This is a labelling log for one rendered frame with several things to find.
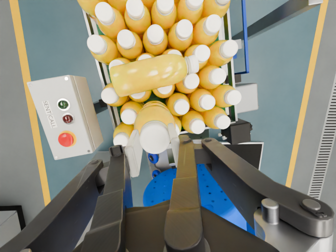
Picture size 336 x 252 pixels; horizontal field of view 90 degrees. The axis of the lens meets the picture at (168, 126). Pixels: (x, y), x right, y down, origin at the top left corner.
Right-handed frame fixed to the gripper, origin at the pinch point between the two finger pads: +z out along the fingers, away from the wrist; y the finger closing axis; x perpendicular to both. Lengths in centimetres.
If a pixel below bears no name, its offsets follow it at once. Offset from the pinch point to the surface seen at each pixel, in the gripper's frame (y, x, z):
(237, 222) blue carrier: 14.3, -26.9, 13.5
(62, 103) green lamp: -20.8, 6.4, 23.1
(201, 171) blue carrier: 11.2, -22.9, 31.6
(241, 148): 67, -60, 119
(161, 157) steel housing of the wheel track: -1.3, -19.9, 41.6
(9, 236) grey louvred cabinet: -148, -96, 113
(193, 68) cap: 10.4, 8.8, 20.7
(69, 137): -21.8, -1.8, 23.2
